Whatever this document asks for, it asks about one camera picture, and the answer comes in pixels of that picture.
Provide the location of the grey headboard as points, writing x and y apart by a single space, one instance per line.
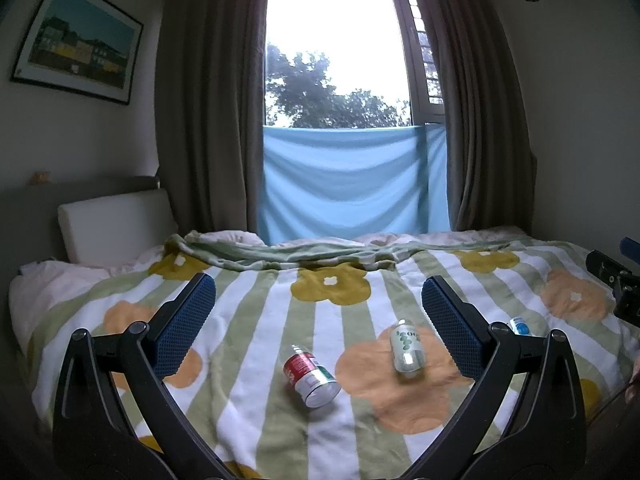
25 220

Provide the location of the white can with green dots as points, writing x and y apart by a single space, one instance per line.
406 347

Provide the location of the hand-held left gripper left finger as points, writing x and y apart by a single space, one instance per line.
182 325

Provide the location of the framed picture of houses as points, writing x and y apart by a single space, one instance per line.
80 42

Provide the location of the tree outside window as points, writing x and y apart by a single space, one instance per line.
325 95

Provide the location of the white window frame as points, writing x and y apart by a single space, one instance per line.
425 60

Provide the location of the blue and white can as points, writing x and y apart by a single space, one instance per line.
520 327

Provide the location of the brown curtain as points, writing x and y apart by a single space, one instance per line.
480 110
210 110

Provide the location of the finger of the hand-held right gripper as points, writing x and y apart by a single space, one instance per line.
607 266
631 248

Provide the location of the light blue cloth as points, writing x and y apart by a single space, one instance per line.
350 185

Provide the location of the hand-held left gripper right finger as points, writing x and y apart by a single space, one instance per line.
452 325

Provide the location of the red and green can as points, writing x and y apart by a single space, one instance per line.
310 375

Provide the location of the white cushion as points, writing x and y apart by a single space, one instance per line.
115 225

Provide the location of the floral striped blanket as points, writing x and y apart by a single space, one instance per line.
320 320

